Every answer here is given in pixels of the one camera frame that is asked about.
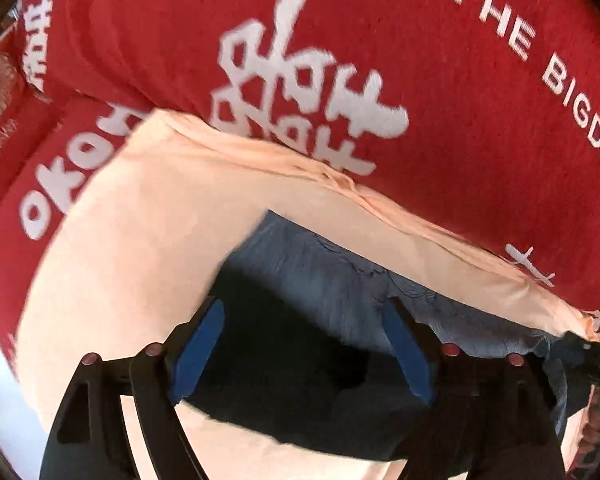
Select black pants blue patterned waistband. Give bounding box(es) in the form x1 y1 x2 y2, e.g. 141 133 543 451
176 210 589 463

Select person's right hand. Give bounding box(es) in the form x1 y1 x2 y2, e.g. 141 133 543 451
578 390 600 454

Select peach fabric sheet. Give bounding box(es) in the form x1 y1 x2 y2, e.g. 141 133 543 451
14 109 600 480

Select red blanket white characters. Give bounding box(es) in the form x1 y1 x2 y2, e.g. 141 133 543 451
0 0 600 359

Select red floral patterned cushion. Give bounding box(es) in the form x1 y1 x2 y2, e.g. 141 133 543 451
0 32 59 203

